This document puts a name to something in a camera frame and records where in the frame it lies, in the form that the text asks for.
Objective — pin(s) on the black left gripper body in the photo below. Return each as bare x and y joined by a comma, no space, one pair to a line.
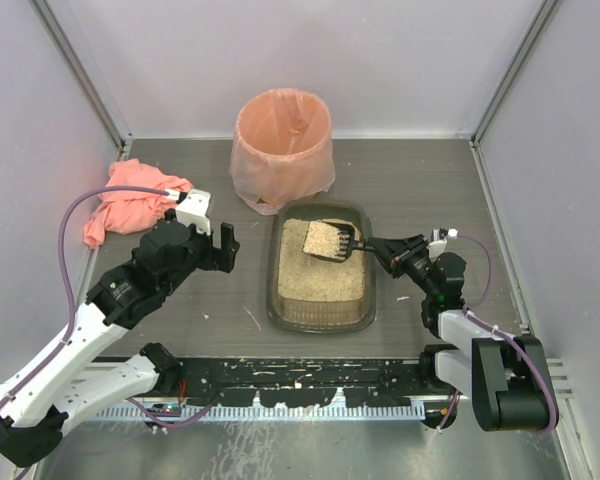
217,251

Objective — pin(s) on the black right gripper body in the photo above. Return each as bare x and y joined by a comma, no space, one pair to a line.
405,257

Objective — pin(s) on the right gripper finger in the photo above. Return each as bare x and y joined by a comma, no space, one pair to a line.
385,257
385,246

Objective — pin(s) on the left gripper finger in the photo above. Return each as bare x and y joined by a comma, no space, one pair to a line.
170,216
229,247

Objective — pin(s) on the black slotted litter scoop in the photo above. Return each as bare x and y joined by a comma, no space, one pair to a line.
331,241

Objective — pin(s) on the dark green litter box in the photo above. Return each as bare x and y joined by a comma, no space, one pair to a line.
321,317

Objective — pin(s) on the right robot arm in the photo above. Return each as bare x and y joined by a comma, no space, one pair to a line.
505,376

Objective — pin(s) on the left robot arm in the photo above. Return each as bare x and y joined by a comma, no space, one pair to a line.
41,403

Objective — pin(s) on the beige cat litter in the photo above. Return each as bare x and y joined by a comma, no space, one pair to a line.
305,278

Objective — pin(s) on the crumpled pink cloth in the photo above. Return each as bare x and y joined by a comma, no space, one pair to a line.
126,212

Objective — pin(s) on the bin with orange liner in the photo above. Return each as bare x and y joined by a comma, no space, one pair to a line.
282,149

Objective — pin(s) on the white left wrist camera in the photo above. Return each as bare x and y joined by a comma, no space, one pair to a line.
193,210

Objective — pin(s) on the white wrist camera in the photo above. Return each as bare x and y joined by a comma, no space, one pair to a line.
193,210
438,241

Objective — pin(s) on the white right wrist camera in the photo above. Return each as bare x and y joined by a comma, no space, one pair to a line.
438,241

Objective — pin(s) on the white slotted cable duct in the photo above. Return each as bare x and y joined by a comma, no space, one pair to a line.
337,411

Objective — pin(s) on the left aluminium frame post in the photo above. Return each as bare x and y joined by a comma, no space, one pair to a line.
66,33

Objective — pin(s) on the aluminium frame post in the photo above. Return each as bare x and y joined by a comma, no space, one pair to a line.
66,33
523,53

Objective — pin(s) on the right aluminium frame post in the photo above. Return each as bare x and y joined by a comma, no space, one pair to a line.
523,53

